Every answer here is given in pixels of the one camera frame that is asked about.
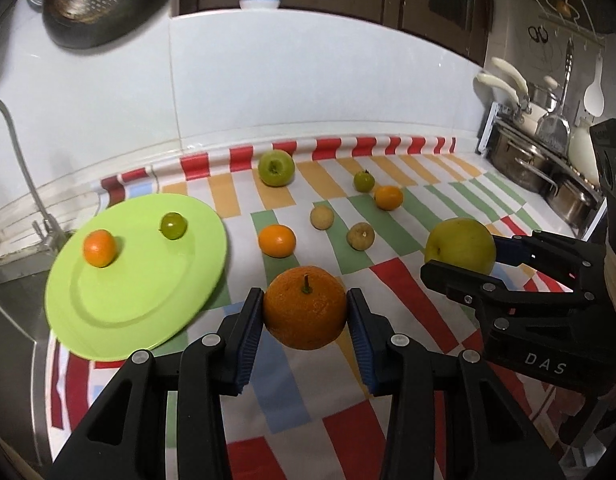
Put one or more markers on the thin gooseneck faucet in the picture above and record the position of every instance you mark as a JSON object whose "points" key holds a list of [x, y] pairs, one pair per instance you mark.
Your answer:
{"points": [[17, 160]]}

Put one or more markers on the green plate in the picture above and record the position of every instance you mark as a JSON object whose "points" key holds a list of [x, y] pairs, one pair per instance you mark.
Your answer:
{"points": [[137, 285]]}

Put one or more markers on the black frying pan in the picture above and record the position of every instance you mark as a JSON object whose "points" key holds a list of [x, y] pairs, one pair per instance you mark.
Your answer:
{"points": [[107, 5]]}

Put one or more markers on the white jug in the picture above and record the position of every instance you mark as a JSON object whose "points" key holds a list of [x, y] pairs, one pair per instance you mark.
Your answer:
{"points": [[583, 152]]}

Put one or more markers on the brown longan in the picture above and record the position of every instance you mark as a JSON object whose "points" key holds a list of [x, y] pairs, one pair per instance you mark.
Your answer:
{"points": [[322, 217], [361, 236]]}

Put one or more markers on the striped colourful tablecloth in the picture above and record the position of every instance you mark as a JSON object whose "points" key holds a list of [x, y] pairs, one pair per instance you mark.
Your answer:
{"points": [[288, 410]]}

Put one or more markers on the yellow pear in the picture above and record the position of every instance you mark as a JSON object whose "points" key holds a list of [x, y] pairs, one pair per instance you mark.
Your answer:
{"points": [[460, 247]]}

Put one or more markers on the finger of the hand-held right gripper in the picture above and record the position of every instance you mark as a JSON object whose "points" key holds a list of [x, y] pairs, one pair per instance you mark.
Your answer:
{"points": [[453, 282], [508, 250]]}

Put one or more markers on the steel sink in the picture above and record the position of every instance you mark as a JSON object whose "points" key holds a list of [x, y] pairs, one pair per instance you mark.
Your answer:
{"points": [[12, 340]]}

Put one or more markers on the steel slotted spatula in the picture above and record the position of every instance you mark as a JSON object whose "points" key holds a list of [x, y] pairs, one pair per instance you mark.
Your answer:
{"points": [[555, 125]]}

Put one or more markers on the small green tomato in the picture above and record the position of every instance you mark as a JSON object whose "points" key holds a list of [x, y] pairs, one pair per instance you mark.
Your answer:
{"points": [[364, 181], [173, 226]]}

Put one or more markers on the steel pot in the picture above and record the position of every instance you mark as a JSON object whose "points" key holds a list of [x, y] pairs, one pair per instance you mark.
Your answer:
{"points": [[520, 160], [573, 200]]}

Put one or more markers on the white rice paddle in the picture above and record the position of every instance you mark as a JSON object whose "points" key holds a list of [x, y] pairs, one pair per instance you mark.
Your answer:
{"points": [[594, 95]]}

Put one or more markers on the large orange with stem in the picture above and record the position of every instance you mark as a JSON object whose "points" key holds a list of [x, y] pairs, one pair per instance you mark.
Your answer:
{"points": [[303, 315]]}

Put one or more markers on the white rack side panel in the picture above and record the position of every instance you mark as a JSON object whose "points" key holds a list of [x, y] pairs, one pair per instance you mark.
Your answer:
{"points": [[488, 127]]}

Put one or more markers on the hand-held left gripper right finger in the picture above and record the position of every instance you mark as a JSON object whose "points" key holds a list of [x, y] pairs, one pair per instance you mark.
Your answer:
{"points": [[360, 340]]}

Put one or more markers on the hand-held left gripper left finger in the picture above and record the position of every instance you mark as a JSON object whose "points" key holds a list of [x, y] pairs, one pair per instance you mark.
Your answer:
{"points": [[250, 340]]}

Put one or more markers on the black scissors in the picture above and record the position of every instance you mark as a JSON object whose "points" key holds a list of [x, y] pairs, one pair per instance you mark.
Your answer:
{"points": [[539, 34]]}

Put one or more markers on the green apple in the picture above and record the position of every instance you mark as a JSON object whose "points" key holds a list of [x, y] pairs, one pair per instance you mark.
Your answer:
{"points": [[276, 169]]}

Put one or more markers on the small orange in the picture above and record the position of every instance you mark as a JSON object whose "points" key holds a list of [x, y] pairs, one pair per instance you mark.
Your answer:
{"points": [[277, 241], [389, 198], [99, 248]]}

